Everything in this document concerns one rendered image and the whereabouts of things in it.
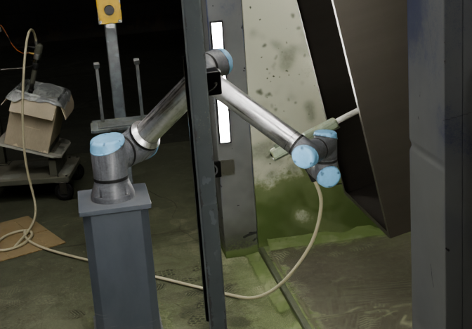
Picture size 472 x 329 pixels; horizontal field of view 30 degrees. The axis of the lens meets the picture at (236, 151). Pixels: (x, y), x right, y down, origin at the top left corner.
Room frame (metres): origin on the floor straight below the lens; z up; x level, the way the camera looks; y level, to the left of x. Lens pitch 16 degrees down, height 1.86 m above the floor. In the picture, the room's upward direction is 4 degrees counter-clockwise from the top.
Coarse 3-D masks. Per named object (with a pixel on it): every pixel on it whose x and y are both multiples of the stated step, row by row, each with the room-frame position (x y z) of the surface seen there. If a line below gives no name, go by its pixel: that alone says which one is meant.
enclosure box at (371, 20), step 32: (320, 0) 3.96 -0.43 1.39; (352, 0) 3.37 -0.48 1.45; (384, 0) 3.39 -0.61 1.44; (320, 32) 3.96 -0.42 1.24; (352, 32) 3.37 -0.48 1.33; (384, 32) 3.39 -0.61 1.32; (320, 64) 3.96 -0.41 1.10; (352, 64) 3.37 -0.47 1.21; (384, 64) 3.39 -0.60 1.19; (320, 96) 3.95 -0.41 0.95; (352, 96) 3.99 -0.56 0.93; (384, 96) 3.39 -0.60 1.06; (352, 128) 3.99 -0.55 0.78; (384, 128) 3.39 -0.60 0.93; (352, 160) 3.99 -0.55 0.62; (384, 160) 3.39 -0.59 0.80; (352, 192) 3.98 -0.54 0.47; (384, 192) 3.39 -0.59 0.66; (384, 224) 3.54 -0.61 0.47
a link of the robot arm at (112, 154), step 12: (96, 144) 3.60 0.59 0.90; (108, 144) 3.59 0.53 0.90; (120, 144) 3.61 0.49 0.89; (132, 144) 3.70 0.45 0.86; (96, 156) 3.59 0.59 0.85; (108, 156) 3.58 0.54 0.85; (120, 156) 3.61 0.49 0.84; (132, 156) 3.67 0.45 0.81; (96, 168) 3.60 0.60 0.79; (108, 168) 3.58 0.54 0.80; (120, 168) 3.60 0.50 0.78; (108, 180) 3.58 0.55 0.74
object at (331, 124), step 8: (352, 112) 3.60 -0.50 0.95; (328, 120) 3.60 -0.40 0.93; (336, 120) 3.59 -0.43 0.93; (344, 120) 3.60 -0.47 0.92; (312, 128) 3.59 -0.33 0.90; (320, 128) 3.56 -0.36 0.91; (328, 128) 3.57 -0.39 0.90; (336, 128) 3.58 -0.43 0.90; (312, 136) 3.56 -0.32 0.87; (272, 152) 3.53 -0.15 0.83; (280, 152) 3.53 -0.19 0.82
